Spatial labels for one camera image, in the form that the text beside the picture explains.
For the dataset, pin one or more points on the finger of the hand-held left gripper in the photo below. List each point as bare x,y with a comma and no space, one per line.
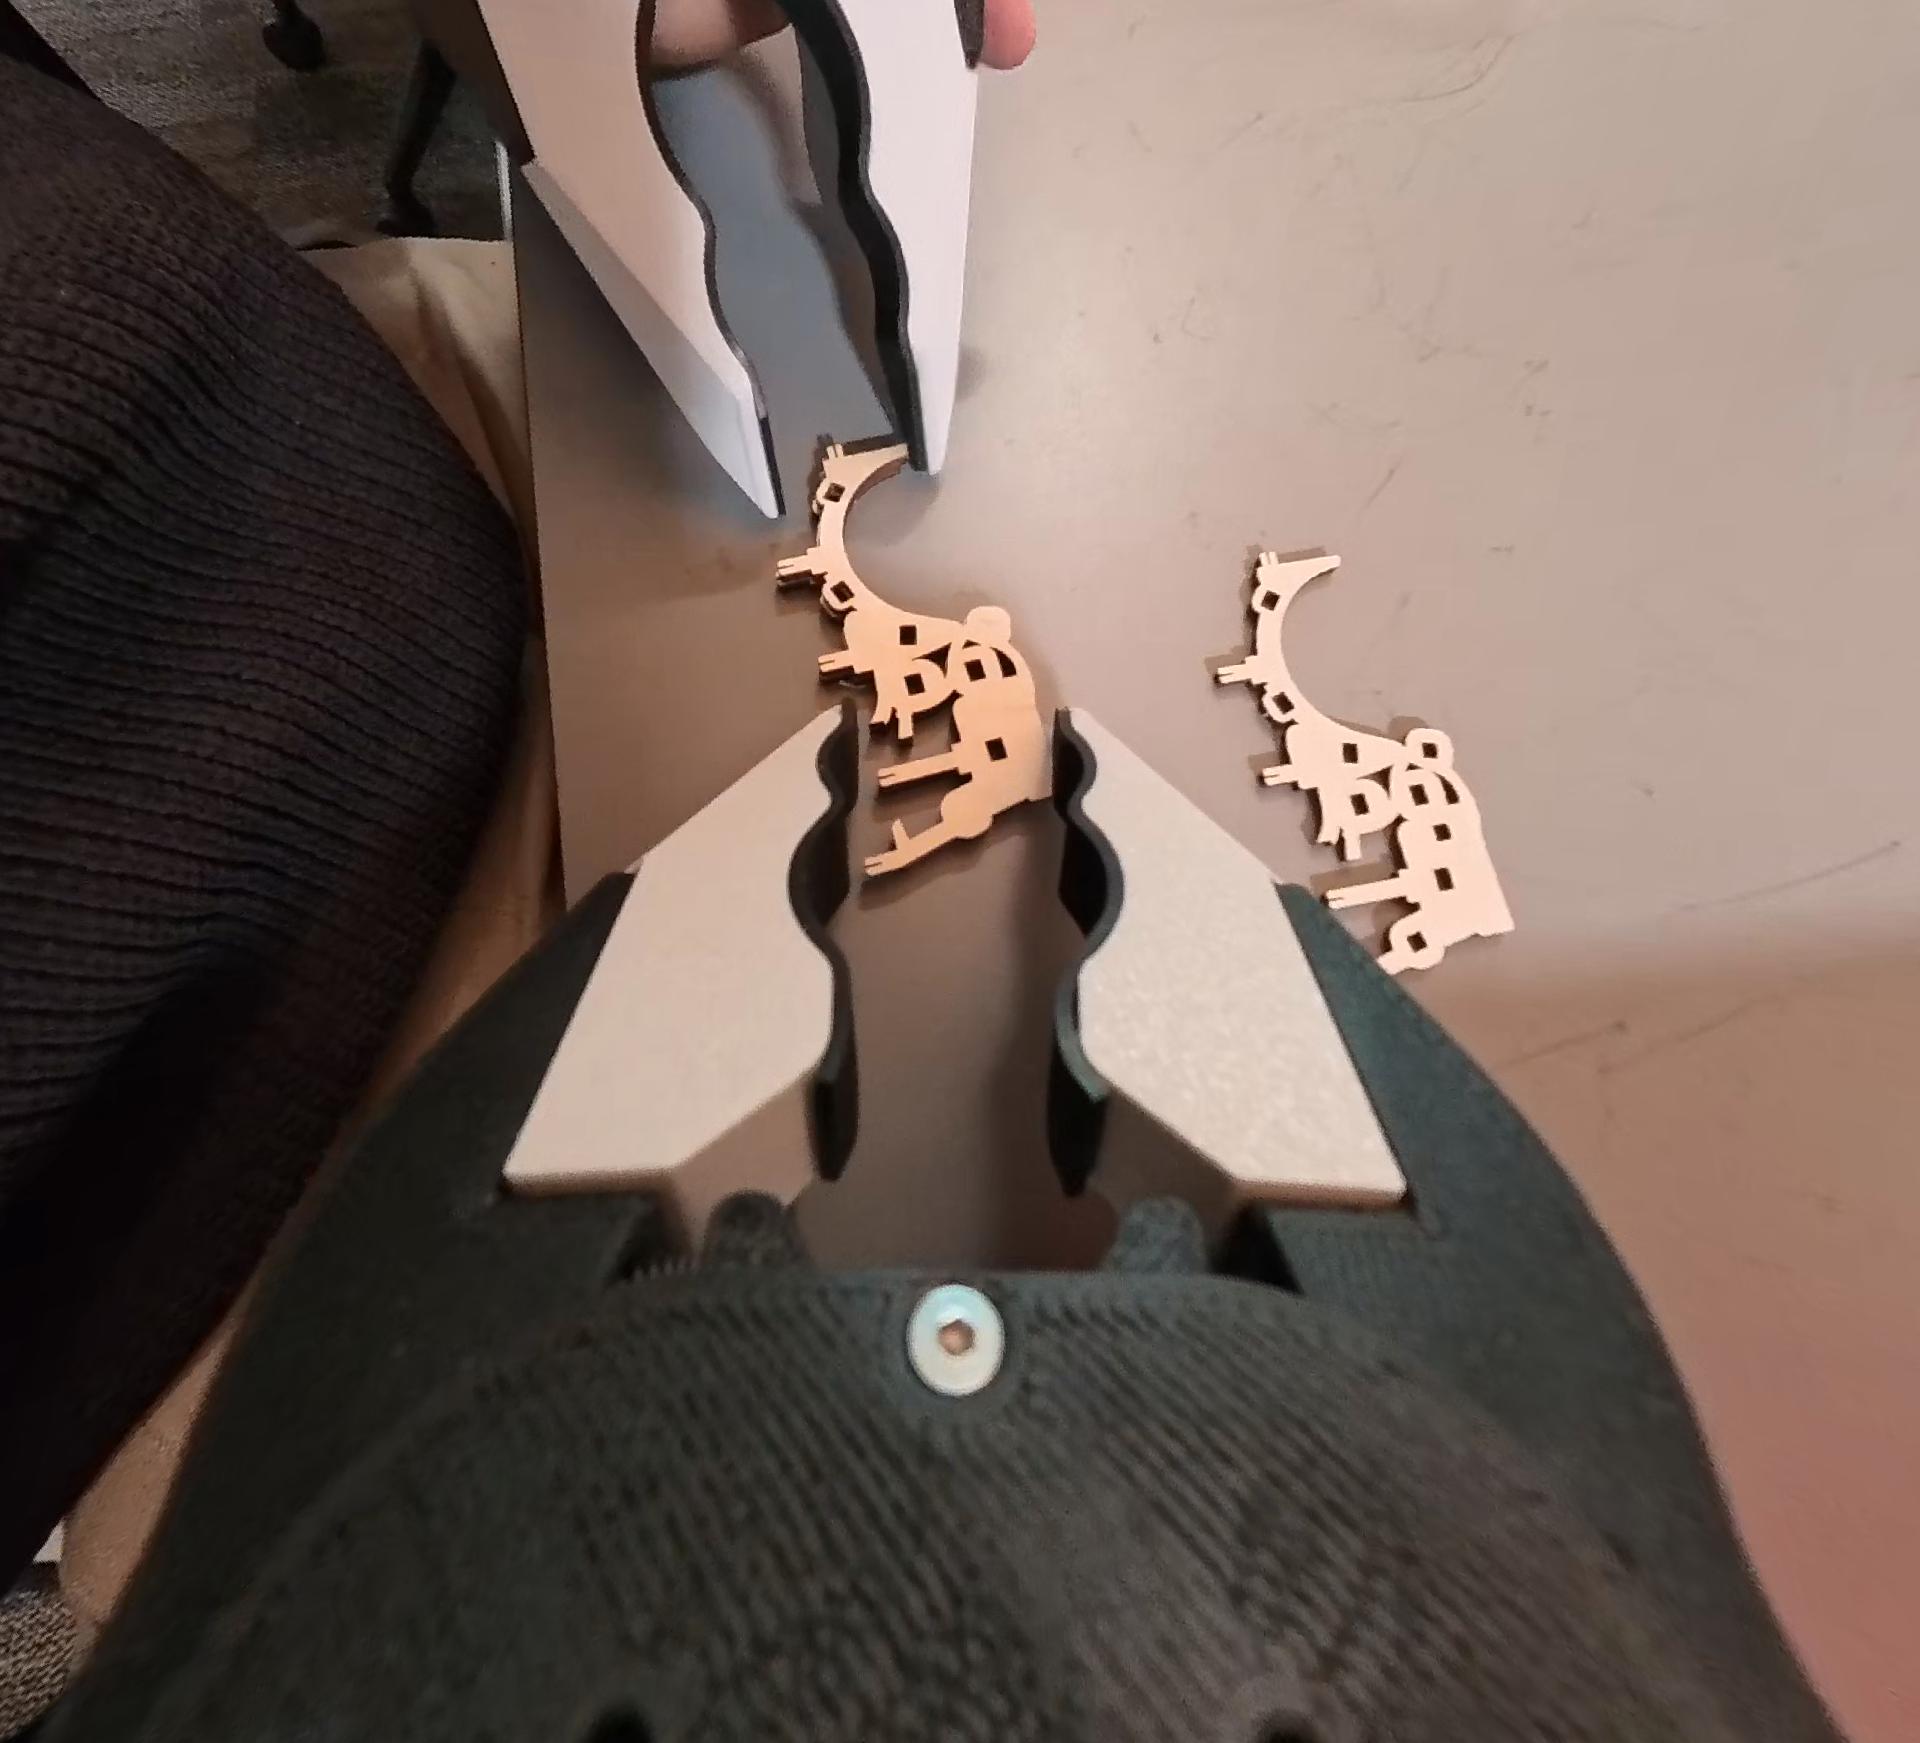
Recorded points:
915,122
571,79

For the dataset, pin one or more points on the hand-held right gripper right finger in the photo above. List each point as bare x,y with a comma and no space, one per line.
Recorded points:
1229,1022

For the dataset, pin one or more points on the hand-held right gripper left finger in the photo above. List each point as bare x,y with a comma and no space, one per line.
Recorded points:
675,1008

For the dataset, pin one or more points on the wooden giraffe puzzle piece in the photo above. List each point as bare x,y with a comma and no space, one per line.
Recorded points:
1009,741
1478,896

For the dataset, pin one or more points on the grey desk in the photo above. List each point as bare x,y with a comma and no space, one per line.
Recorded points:
1349,273

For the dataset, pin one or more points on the office chair base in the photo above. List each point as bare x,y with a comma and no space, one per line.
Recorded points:
299,18

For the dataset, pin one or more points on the person's black sweater torso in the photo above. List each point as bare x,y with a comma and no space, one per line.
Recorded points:
226,724

